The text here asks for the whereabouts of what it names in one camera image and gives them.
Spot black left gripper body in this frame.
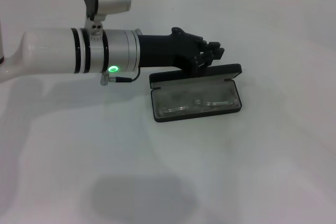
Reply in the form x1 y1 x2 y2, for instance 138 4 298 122
136 26 205 74

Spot clear plastic glasses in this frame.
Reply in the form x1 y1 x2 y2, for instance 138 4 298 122
159 94 239 116

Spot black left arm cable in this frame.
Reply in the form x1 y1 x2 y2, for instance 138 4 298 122
99 67 142 86

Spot black glasses case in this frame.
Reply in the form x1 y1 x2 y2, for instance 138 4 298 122
149 63 243 124

